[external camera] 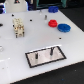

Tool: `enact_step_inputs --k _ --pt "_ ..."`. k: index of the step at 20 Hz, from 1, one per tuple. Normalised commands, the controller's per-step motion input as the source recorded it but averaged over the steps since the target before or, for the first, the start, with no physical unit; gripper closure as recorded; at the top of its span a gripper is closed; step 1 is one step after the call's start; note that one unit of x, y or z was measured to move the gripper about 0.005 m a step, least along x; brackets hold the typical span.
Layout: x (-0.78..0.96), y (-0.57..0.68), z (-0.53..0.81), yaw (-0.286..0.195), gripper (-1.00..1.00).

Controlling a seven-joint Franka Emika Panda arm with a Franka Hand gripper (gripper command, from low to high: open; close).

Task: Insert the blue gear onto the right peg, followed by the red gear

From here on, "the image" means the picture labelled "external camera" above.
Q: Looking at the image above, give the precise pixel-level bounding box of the red gear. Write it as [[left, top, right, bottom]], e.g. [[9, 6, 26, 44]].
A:
[[48, 20, 58, 27]]

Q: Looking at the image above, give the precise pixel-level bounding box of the large blue gear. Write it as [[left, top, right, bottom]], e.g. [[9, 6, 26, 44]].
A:
[[58, 24, 71, 32]]

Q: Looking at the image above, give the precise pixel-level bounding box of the right metal peg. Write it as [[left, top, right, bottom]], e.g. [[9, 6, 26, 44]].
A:
[[49, 47, 55, 57]]

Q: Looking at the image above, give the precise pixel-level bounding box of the small dark blue gear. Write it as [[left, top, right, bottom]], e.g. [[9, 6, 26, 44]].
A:
[[48, 6, 58, 13]]

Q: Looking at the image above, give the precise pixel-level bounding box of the beige connector block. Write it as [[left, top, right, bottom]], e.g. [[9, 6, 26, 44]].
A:
[[13, 18, 24, 37]]

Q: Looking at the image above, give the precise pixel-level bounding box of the black framed peg base plate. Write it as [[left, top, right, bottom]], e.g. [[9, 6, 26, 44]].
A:
[[26, 46, 66, 68]]

